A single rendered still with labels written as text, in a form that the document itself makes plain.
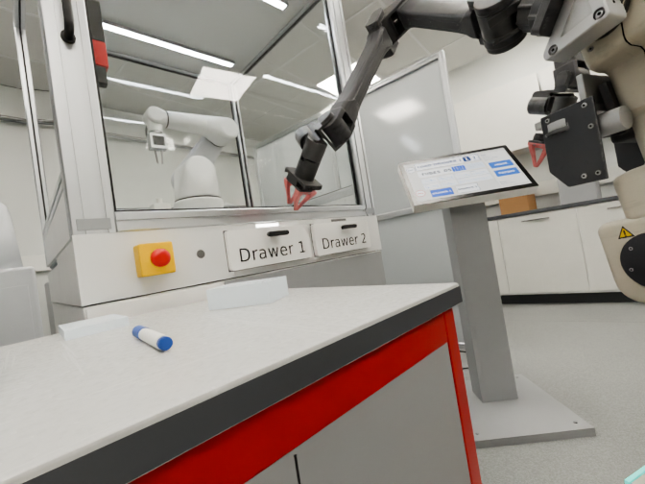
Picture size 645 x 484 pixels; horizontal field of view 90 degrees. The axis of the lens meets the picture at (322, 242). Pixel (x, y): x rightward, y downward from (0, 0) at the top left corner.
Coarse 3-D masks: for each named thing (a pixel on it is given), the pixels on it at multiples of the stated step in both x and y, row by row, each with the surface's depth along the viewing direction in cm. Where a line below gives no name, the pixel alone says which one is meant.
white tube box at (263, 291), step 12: (216, 288) 58; (228, 288) 57; (240, 288) 56; (252, 288) 56; (264, 288) 55; (276, 288) 58; (216, 300) 57; (228, 300) 57; (240, 300) 56; (252, 300) 56; (264, 300) 55; (276, 300) 57
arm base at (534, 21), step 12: (528, 0) 58; (540, 0) 55; (552, 0) 52; (528, 12) 58; (540, 12) 53; (552, 12) 53; (516, 24) 61; (528, 24) 59; (540, 24) 54; (552, 24) 54
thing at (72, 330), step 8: (88, 320) 58; (96, 320) 56; (104, 320) 54; (112, 320) 54; (120, 320) 54; (128, 320) 55; (64, 328) 52; (72, 328) 50; (80, 328) 51; (88, 328) 51; (96, 328) 52; (104, 328) 53; (112, 328) 53; (64, 336) 49; (72, 336) 50; (80, 336) 50
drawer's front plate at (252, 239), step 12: (264, 228) 94; (276, 228) 97; (288, 228) 100; (300, 228) 103; (228, 240) 86; (240, 240) 88; (252, 240) 91; (264, 240) 93; (276, 240) 96; (288, 240) 99; (300, 240) 103; (228, 252) 86; (264, 252) 93; (288, 252) 99; (228, 264) 86; (240, 264) 87; (252, 264) 90; (264, 264) 92
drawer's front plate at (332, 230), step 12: (312, 228) 108; (324, 228) 111; (336, 228) 115; (360, 228) 124; (324, 240) 110; (336, 240) 114; (348, 240) 118; (360, 240) 123; (324, 252) 109; (336, 252) 113
